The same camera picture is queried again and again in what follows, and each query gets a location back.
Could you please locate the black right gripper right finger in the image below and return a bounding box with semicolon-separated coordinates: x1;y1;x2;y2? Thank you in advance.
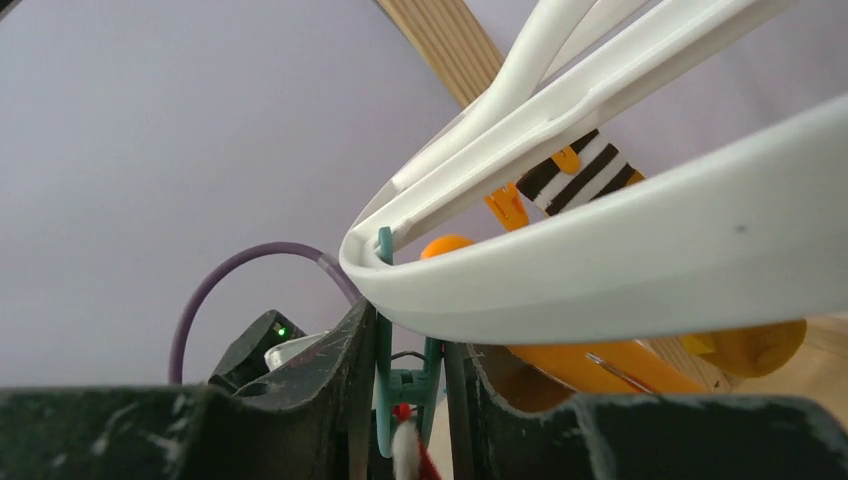
445;343;847;479

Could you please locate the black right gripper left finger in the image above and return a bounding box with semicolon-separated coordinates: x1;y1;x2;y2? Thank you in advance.
1;301;377;479

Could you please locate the white round clip hanger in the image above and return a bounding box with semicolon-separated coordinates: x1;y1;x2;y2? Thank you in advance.
338;1;847;345

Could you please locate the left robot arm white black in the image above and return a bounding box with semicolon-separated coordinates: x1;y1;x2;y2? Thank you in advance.
208;310;330;397

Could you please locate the orange plastic clothes clip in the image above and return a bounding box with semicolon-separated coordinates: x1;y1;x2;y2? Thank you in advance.
508;340;706;394

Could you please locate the teal plastic clothes clip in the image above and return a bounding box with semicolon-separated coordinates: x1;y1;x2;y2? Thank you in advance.
374;226;445;460

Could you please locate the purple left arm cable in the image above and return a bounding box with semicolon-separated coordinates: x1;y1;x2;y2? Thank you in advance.
167;241;364;387

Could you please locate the wooden hanger stand frame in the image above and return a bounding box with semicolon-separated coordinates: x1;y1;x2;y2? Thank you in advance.
382;1;847;399

